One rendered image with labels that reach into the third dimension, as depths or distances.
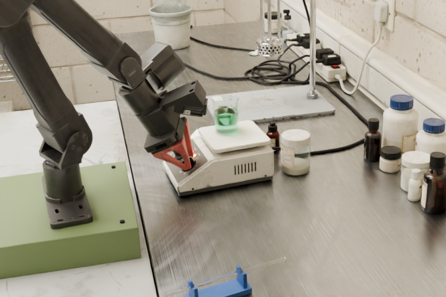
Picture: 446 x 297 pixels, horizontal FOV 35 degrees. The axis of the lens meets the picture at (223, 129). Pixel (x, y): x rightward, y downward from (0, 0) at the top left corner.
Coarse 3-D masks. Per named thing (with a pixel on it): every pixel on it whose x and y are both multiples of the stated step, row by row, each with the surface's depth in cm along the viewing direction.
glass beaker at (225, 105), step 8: (216, 96) 142; (224, 96) 143; (232, 96) 142; (216, 104) 139; (224, 104) 138; (232, 104) 138; (216, 112) 140; (224, 112) 139; (232, 112) 139; (216, 120) 140; (224, 120) 140; (232, 120) 140; (216, 128) 141; (224, 128) 140; (232, 128) 140
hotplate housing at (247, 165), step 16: (208, 160) 136; (224, 160) 136; (240, 160) 137; (256, 160) 138; (272, 160) 139; (192, 176) 135; (208, 176) 136; (224, 176) 137; (240, 176) 138; (256, 176) 139; (272, 176) 141; (192, 192) 137
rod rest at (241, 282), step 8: (232, 280) 109; (240, 280) 107; (192, 288) 103; (208, 288) 107; (216, 288) 107; (224, 288) 107; (232, 288) 107; (240, 288) 107; (248, 288) 107; (184, 296) 106; (192, 296) 104; (200, 296) 105; (208, 296) 105; (216, 296) 105; (224, 296) 105; (232, 296) 106; (240, 296) 106
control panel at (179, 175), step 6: (192, 144) 144; (198, 150) 140; (174, 156) 144; (198, 156) 139; (204, 156) 137; (168, 162) 144; (198, 162) 137; (204, 162) 136; (174, 168) 140; (180, 168) 139; (192, 168) 136; (174, 174) 139; (180, 174) 137; (186, 174) 136; (180, 180) 136
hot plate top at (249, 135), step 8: (248, 120) 148; (200, 128) 145; (208, 128) 145; (240, 128) 144; (248, 128) 144; (256, 128) 144; (208, 136) 141; (216, 136) 141; (224, 136) 141; (232, 136) 141; (240, 136) 140; (248, 136) 140; (256, 136) 140; (264, 136) 140; (208, 144) 138; (216, 144) 137; (224, 144) 137; (232, 144) 137; (240, 144) 137; (248, 144) 137; (256, 144) 137; (264, 144) 138; (216, 152) 135
